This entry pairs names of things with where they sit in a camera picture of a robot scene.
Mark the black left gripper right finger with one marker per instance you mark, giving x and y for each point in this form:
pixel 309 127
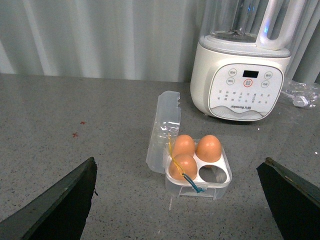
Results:
pixel 293 201

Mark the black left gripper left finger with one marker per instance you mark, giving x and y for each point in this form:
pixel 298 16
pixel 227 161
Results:
pixel 59 213

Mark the clear plastic egg box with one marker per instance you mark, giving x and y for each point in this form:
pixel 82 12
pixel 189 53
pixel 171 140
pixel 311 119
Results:
pixel 214 178

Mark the brown egg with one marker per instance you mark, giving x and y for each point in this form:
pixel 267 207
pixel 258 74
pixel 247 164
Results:
pixel 184 145
pixel 209 149
pixel 183 163

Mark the blue rubber band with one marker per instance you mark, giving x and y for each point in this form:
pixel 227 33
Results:
pixel 191 182

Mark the clear plastic bag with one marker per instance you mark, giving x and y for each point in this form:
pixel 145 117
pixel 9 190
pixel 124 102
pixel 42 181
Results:
pixel 300 95

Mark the white Joyoung blender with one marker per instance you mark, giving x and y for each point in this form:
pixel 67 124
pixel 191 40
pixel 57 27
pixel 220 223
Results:
pixel 242 55

